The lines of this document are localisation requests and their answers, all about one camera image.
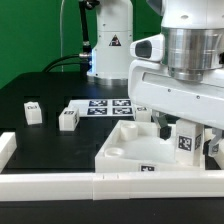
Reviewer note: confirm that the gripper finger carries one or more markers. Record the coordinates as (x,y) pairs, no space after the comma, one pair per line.
(160,120)
(212,139)

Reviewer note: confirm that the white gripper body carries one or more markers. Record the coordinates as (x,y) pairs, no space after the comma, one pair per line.
(149,85)

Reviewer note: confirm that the white square tabletop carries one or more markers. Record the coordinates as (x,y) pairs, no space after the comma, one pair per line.
(136,147)

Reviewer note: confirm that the white U-shaped fence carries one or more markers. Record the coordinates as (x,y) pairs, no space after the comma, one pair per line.
(75,186)

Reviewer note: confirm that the white sheet with markers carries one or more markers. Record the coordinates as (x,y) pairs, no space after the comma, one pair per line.
(103,107)

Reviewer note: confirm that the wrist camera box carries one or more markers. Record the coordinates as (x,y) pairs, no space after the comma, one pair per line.
(150,48)

